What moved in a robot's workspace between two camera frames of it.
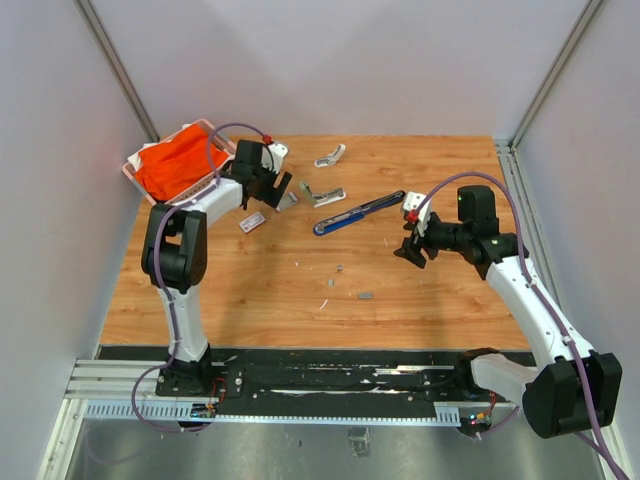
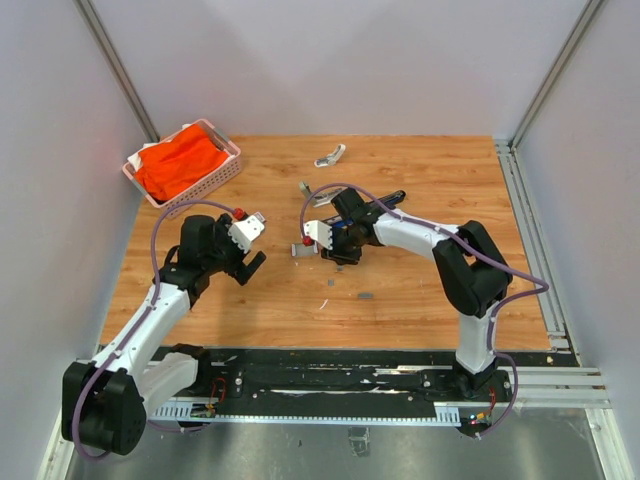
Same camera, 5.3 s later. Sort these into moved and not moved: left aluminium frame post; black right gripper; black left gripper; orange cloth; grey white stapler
Moved: black left gripper; black right gripper
Not moved: grey white stapler; left aluminium frame post; orange cloth
